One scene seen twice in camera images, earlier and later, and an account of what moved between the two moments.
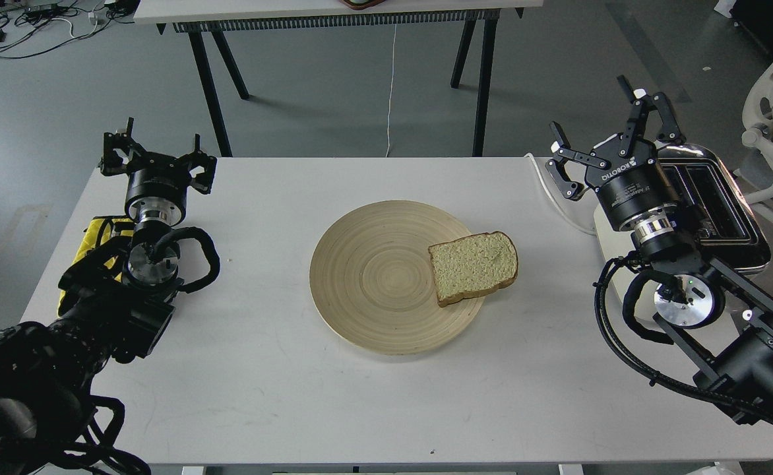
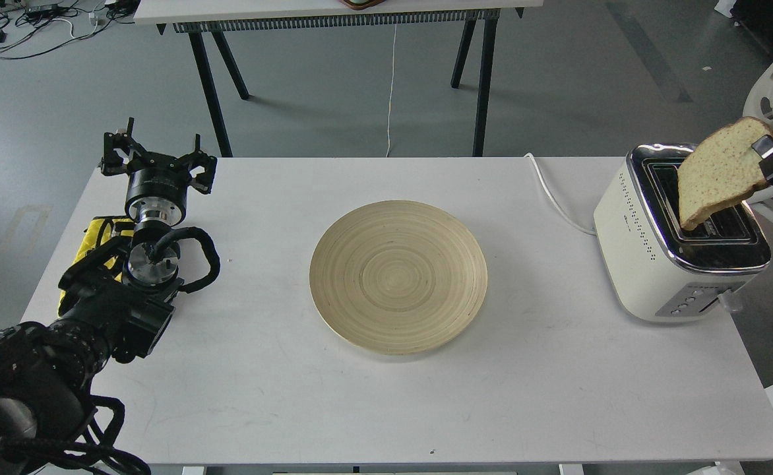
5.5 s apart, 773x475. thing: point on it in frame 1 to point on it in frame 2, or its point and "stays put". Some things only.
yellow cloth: (97, 229) stays put
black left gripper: (157, 184) stays put
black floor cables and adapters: (10, 29) stays put
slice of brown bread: (470, 266) to (720, 166)
